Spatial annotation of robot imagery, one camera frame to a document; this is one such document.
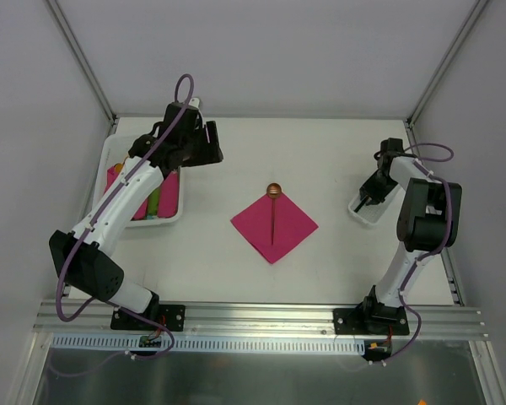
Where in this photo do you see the aluminium frame post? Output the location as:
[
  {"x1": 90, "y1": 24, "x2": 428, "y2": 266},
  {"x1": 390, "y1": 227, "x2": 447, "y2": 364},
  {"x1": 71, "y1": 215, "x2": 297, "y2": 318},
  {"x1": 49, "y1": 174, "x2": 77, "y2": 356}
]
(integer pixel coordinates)
[
  {"x1": 44, "y1": 0, "x2": 116, "y2": 125},
  {"x1": 406, "y1": 0, "x2": 491, "y2": 129}
]

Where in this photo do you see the left aluminium frame post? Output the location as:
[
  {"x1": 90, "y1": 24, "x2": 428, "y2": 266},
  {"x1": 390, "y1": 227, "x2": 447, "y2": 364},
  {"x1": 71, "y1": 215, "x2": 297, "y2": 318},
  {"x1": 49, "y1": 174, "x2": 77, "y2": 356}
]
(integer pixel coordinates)
[{"x1": 44, "y1": 0, "x2": 116, "y2": 125}]

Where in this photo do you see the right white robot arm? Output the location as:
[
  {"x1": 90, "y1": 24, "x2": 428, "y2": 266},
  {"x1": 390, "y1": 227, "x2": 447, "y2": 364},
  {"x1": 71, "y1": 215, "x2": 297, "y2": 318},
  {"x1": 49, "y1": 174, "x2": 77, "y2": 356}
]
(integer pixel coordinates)
[{"x1": 346, "y1": 138, "x2": 462, "y2": 334}]

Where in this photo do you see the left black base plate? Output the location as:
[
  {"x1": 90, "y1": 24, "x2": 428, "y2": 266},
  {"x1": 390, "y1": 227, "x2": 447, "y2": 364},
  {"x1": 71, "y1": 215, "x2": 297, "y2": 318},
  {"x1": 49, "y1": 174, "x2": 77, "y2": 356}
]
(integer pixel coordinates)
[{"x1": 110, "y1": 304, "x2": 186, "y2": 332}]

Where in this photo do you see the copper spoon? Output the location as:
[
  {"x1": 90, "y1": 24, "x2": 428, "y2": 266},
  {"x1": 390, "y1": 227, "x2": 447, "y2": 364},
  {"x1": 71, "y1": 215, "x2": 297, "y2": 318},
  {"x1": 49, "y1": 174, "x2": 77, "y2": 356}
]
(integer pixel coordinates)
[{"x1": 266, "y1": 182, "x2": 283, "y2": 245}]

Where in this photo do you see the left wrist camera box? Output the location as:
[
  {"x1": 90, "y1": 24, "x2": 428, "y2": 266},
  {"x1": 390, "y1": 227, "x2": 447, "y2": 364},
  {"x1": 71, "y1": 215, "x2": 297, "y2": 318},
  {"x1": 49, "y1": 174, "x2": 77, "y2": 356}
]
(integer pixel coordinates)
[{"x1": 189, "y1": 97, "x2": 202, "y2": 110}]

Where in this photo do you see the green rolled napkin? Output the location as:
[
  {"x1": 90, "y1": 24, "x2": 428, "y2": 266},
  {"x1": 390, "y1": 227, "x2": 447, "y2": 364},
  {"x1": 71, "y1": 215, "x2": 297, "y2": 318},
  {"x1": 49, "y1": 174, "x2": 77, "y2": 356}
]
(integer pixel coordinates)
[{"x1": 146, "y1": 188, "x2": 160, "y2": 219}]

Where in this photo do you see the small white perforated tray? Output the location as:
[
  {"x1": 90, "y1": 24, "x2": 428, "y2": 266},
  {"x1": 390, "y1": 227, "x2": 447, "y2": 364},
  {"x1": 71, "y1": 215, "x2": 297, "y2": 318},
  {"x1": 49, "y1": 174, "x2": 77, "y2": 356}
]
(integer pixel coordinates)
[{"x1": 347, "y1": 186, "x2": 401, "y2": 227}]

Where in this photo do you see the right aluminium frame post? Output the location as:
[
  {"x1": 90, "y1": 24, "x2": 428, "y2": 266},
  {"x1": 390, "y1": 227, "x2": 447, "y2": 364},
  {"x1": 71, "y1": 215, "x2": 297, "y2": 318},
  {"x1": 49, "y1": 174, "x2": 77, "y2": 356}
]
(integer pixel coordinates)
[{"x1": 406, "y1": 0, "x2": 491, "y2": 129}]

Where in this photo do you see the white slotted cable duct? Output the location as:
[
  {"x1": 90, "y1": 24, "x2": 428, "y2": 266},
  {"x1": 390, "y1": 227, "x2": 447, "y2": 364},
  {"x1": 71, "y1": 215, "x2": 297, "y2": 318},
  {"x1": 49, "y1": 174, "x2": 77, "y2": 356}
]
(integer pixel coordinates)
[{"x1": 51, "y1": 333, "x2": 366, "y2": 356}]

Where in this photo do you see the aluminium mounting rail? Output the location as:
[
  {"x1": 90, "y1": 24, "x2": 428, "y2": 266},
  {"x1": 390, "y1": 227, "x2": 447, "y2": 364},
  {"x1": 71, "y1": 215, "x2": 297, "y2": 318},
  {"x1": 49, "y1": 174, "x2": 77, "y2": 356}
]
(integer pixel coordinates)
[{"x1": 33, "y1": 300, "x2": 490, "y2": 341}]

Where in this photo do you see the pink paper napkin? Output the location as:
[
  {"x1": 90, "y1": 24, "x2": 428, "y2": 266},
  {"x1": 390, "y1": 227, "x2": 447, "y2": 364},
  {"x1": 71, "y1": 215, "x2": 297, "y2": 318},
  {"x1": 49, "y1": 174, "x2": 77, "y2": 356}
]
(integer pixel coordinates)
[{"x1": 230, "y1": 193, "x2": 318, "y2": 264}]

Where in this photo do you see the pink rolled napkin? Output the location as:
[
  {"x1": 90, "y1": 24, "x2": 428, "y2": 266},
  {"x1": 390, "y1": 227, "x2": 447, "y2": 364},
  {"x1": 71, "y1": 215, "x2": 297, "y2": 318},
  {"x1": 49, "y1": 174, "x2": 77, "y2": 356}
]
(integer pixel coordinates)
[
  {"x1": 157, "y1": 171, "x2": 180, "y2": 219},
  {"x1": 132, "y1": 199, "x2": 148, "y2": 221},
  {"x1": 104, "y1": 165, "x2": 121, "y2": 193}
]

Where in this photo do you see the gold knife green handle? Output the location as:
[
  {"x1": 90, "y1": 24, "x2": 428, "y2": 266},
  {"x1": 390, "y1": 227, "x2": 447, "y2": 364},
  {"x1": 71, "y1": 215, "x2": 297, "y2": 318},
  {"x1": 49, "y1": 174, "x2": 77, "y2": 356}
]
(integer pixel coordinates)
[{"x1": 354, "y1": 197, "x2": 371, "y2": 213}]

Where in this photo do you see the pink rolled napkin far left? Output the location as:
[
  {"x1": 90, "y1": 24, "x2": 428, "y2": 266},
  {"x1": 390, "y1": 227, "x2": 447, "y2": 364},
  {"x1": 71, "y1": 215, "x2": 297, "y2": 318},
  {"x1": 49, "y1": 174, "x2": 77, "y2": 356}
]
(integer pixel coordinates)
[{"x1": 104, "y1": 165, "x2": 121, "y2": 193}]

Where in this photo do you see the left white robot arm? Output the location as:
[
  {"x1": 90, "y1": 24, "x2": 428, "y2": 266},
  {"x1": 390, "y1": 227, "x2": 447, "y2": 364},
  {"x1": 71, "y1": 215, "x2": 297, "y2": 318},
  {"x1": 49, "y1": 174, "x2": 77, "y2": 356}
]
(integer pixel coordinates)
[{"x1": 49, "y1": 102, "x2": 223, "y2": 329}]

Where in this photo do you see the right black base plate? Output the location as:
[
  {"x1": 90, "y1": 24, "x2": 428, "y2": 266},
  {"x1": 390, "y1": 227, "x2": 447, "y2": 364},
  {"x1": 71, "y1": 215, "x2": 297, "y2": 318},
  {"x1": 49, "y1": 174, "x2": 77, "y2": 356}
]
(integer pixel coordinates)
[{"x1": 332, "y1": 306, "x2": 410, "y2": 336}]

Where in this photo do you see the large white plastic basket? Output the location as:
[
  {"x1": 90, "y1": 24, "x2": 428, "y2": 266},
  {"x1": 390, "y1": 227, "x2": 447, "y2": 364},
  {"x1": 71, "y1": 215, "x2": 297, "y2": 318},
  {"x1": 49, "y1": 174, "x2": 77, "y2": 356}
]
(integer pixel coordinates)
[{"x1": 92, "y1": 134, "x2": 185, "y2": 228}]

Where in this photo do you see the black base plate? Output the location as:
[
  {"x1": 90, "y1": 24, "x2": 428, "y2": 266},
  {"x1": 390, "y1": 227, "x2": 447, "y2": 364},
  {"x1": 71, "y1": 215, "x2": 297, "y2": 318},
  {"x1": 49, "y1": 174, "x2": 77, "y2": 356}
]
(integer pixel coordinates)
[
  {"x1": 332, "y1": 306, "x2": 410, "y2": 336},
  {"x1": 110, "y1": 304, "x2": 186, "y2": 332}
]

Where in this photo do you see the pink rolled napkin right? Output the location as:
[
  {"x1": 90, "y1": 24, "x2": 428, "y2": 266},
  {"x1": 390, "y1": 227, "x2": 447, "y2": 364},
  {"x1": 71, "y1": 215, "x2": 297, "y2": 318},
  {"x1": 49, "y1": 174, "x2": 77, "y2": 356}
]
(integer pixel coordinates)
[{"x1": 157, "y1": 171, "x2": 180, "y2": 219}]

